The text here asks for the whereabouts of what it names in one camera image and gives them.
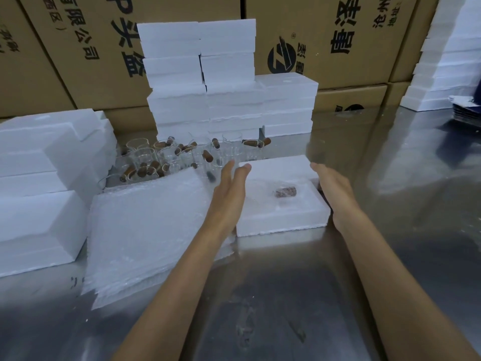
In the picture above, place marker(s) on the stack of dark flat sheets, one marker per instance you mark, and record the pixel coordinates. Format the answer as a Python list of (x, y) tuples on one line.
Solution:
[(468, 108)]

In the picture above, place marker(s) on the person's right hand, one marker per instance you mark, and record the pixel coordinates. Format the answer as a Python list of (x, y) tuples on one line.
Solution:
[(340, 199)]

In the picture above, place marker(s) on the cork-stoppered glass jar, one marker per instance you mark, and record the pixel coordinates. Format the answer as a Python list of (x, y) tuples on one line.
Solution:
[(285, 192)]

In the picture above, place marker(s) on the person's left fingers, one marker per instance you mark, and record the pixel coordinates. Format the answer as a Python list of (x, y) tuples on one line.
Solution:
[(231, 178)]

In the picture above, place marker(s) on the stack of bubble wrap sheets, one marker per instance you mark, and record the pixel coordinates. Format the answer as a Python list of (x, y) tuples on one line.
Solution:
[(150, 236)]

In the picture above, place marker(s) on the tall stack of foam boxes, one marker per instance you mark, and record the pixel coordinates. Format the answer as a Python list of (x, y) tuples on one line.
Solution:
[(225, 97)]

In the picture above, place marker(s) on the person's right fingers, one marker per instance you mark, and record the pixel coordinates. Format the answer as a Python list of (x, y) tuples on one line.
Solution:
[(324, 176)]

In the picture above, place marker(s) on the person's left hand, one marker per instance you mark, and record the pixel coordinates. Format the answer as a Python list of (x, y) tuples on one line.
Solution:
[(229, 199)]

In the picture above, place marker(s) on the wall of brown cardboard cartons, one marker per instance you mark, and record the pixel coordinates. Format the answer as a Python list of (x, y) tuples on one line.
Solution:
[(338, 41)]

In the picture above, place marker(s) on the person's right forearm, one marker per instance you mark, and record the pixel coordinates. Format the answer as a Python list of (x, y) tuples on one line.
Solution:
[(394, 296)]

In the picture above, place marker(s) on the stepped stack of foam boxes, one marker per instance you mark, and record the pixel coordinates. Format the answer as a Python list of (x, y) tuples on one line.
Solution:
[(439, 71)]

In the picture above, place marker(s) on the open white foam box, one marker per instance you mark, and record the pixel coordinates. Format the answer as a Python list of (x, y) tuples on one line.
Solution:
[(285, 216)]

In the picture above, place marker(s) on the low stack of foam boxes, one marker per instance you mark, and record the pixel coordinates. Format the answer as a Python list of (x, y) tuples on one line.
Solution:
[(41, 191)]

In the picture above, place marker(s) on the group of corked glass jars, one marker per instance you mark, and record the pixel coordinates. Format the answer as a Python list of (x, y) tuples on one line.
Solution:
[(169, 157)]

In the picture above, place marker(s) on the person's left forearm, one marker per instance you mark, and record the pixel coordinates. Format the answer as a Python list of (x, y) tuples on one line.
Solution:
[(180, 289)]

